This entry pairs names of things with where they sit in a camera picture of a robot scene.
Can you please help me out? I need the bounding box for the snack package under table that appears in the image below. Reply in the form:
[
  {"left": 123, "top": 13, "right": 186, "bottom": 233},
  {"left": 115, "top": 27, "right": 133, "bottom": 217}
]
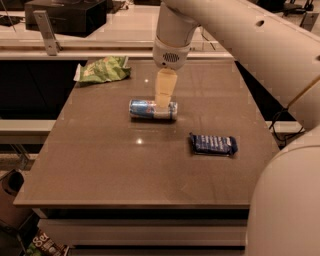
[{"left": 25, "top": 230, "right": 69, "bottom": 256}]

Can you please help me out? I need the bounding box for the left metal rail bracket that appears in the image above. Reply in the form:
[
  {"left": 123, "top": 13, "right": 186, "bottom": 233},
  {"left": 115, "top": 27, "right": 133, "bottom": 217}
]
[{"left": 33, "top": 10, "right": 61, "bottom": 56}]

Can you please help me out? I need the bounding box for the grey table drawer base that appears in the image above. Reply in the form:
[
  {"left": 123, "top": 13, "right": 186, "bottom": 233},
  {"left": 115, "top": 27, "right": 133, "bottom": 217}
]
[{"left": 38, "top": 209, "right": 249, "bottom": 251}]

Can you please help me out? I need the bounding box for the green chip bag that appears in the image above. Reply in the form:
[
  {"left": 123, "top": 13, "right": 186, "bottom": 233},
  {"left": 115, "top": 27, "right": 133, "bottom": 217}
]
[{"left": 74, "top": 56, "right": 131, "bottom": 84}]

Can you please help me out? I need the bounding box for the brown cylinder bin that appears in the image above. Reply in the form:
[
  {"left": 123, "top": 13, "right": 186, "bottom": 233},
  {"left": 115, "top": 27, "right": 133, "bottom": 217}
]
[{"left": 0, "top": 170, "right": 32, "bottom": 230}]

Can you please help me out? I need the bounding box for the blue silver redbull can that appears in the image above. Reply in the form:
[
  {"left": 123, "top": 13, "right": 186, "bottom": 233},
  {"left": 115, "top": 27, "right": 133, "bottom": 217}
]
[{"left": 129, "top": 99, "right": 178, "bottom": 120}]

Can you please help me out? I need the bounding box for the black cable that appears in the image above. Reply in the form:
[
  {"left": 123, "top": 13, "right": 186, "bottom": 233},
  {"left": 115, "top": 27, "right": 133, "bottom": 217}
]
[{"left": 268, "top": 106, "right": 306, "bottom": 148}]

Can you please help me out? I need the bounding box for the metal rail bracket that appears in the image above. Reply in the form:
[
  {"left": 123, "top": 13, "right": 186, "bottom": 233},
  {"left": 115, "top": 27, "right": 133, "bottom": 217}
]
[
  {"left": 300, "top": 12, "right": 319, "bottom": 32},
  {"left": 33, "top": 10, "right": 61, "bottom": 56}
]

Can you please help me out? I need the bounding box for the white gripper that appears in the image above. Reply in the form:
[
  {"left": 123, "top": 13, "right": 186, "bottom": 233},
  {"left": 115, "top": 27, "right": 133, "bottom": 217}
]
[{"left": 153, "top": 37, "right": 189, "bottom": 108}]

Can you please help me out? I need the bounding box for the right metal rail bracket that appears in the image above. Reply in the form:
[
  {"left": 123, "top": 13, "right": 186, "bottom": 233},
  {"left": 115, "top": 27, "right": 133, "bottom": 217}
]
[{"left": 300, "top": 12, "right": 319, "bottom": 32}]

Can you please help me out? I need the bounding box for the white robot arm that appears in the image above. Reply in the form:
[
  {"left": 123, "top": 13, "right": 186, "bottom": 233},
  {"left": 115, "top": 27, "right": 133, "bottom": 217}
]
[{"left": 153, "top": 0, "right": 320, "bottom": 256}]

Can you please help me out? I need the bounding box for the blue snack bar wrapper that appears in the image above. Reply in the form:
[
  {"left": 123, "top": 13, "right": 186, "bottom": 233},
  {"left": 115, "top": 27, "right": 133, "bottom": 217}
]
[{"left": 189, "top": 133, "right": 238, "bottom": 156}]

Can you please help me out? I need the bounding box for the black box on floor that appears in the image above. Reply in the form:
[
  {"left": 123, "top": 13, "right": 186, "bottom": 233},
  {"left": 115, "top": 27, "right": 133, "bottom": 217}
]
[{"left": 25, "top": 0, "right": 107, "bottom": 37}]

